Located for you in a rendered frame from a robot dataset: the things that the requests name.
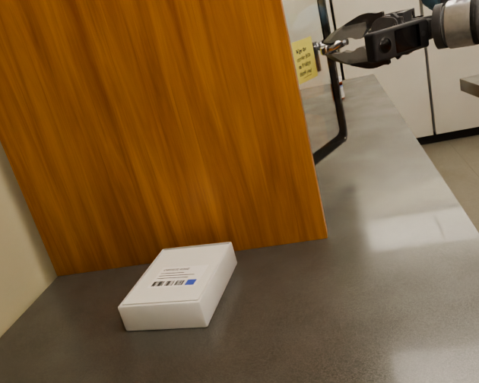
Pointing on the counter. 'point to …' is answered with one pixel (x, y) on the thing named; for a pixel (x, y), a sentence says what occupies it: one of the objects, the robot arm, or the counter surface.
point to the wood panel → (151, 125)
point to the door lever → (332, 46)
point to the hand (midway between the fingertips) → (329, 48)
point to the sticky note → (304, 59)
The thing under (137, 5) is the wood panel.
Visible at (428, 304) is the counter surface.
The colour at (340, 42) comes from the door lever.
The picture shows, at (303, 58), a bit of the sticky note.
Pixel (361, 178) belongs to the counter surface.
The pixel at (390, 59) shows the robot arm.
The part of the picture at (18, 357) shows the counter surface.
